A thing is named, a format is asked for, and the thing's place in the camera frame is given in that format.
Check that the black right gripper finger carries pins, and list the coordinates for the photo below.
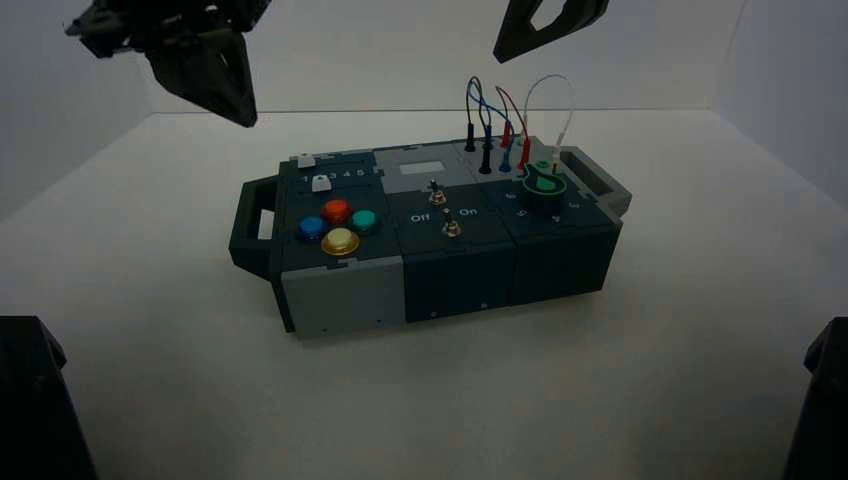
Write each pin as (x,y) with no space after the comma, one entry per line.
(513,43)

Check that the black and green rotary knob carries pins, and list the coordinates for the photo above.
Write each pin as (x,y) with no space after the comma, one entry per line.
(543,192)

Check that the blue push button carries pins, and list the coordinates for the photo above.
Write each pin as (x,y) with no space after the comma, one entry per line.
(309,229)

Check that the pale rectangular display window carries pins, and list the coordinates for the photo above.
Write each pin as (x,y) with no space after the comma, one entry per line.
(419,168)

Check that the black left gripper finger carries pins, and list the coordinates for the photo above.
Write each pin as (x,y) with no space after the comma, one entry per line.
(199,79)
(243,73)

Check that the red push button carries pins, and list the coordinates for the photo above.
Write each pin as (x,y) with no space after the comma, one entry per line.
(336,210)

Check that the dark and grey control box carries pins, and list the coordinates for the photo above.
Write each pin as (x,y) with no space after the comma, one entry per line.
(344,291)

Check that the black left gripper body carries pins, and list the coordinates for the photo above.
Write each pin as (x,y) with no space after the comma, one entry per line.
(172,20)

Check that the yellow push button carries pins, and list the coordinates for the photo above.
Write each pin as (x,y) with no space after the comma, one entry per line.
(340,242)

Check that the green push button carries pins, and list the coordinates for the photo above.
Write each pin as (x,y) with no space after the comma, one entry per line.
(363,220)

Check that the white slider knob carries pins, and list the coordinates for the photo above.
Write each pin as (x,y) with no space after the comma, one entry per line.
(305,161)
(320,183)

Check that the metal toggle switch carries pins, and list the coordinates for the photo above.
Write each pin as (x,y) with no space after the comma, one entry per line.
(435,195)
(451,227)

